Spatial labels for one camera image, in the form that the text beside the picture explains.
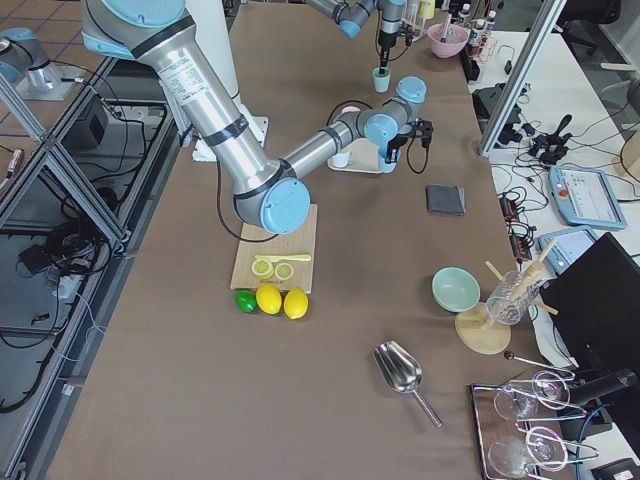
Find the white wire dish rack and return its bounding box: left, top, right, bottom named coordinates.
left=402, top=0, right=433, bottom=40

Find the lemon slice upper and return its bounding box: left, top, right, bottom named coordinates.
left=251, top=259, right=275, bottom=280

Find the wine glass rack tray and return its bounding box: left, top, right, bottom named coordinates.
left=469, top=370, right=599, bottom=479

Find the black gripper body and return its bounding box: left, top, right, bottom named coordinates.
left=387, top=118, right=434, bottom=153
left=377, top=17, right=414, bottom=48

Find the lemon slice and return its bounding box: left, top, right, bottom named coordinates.
left=274, top=262, right=295, bottom=282
left=251, top=259, right=275, bottom=280

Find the bamboo cutting board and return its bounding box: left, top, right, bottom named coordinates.
left=230, top=204, right=318, bottom=294

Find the lemon slice lower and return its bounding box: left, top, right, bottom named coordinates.
left=274, top=262, right=295, bottom=282

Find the cream rabbit tray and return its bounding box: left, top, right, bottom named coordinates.
left=327, top=139, right=384, bottom=174

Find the cream yellow cup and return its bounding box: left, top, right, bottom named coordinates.
left=329, top=151, right=351, bottom=169

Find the metal scoop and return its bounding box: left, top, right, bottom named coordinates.
left=373, top=340, right=443, bottom=429

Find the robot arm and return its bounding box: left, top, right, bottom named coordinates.
left=306, top=0, right=413, bottom=73
left=81, top=1, right=427, bottom=234

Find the aluminium frame post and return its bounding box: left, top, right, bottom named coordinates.
left=478, top=0, right=566, bottom=159

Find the teach pendant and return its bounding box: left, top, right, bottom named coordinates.
left=549, top=165, right=627, bottom=230
left=538, top=226, right=598, bottom=275

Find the wooden mug tree stand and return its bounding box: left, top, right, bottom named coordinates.
left=455, top=239, right=558, bottom=355

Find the whole lemon near lime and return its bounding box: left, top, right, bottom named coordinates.
left=255, top=284, right=282, bottom=315

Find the teach pendant rear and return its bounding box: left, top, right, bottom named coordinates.
left=538, top=226, right=598, bottom=275

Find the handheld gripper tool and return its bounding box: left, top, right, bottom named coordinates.
left=528, top=114, right=572, bottom=165

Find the teach pendant front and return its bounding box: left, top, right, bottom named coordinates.
left=549, top=165, right=627, bottom=230

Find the yellow toy knife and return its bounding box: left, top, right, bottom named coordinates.
left=254, top=254, right=312, bottom=263

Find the black headset device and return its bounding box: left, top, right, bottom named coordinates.
left=472, top=83, right=523, bottom=148

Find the grey folded cloth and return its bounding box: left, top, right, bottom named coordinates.
left=426, top=184, right=466, bottom=216

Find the black monitor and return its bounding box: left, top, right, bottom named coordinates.
left=541, top=233, right=639, bottom=372

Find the green lime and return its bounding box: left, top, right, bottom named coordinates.
left=234, top=290, right=258, bottom=314

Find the blue cup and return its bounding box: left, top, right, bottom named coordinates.
left=378, top=151, right=398, bottom=174

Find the metal tube in bowl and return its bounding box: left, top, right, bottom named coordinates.
left=439, top=13, right=452, bottom=43

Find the whole lemon outer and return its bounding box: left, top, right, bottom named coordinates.
left=283, top=288, right=309, bottom=320

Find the pink bowl with ice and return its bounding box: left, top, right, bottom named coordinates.
left=427, top=24, right=469, bottom=58

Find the green bowl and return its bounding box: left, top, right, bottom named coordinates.
left=431, top=267, right=481, bottom=313

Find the yellow plastic cup on rack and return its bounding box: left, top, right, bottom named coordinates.
left=418, top=0, right=435, bottom=20

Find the glass cup on stand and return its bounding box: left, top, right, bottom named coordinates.
left=486, top=271, right=542, bottom=325

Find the green cup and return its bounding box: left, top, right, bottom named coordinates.
left=372, top=68, right=391, bottom=93

